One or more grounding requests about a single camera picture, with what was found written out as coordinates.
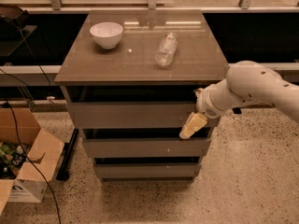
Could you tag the clear plastic bottle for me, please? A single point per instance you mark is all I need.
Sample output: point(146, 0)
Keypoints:
point(167, 49)

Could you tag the grey bottom drawer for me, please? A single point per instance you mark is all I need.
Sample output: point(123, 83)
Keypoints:
point(147, 171)

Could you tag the black right table foot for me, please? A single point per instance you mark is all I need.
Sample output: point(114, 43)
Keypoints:
point(237, 110)

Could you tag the black table leg foot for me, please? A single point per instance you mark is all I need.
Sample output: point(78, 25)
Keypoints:
point(63, 172)

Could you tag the grey top drawer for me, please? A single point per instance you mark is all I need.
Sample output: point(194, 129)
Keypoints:
point(129, 115)

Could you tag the black device on shelf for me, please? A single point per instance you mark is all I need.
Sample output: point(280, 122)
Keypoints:
point(12, 16)

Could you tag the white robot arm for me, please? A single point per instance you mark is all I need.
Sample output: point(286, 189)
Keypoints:
point(246, 83)

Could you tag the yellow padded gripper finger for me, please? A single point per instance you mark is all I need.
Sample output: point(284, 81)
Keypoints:
point(194, 123)

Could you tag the grey drawer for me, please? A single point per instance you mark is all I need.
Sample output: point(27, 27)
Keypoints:
point(129, 115)
point(147, 171)
point(143, 148)

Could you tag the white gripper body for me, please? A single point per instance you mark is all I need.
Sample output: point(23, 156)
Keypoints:
point(206, 104)

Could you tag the grey drawer cabinet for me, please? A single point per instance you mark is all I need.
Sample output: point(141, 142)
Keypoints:
point(129, 72)

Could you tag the white ceramic bowl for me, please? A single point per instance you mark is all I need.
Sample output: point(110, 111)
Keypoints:
point(106, 34)

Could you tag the brown cardboard box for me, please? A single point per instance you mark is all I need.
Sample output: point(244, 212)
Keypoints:
point(30, 154)

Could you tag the grey middle drawer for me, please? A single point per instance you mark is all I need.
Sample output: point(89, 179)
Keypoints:
point(143, 148)

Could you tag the items inside cardboard box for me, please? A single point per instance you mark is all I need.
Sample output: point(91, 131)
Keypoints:
point(12, 157)

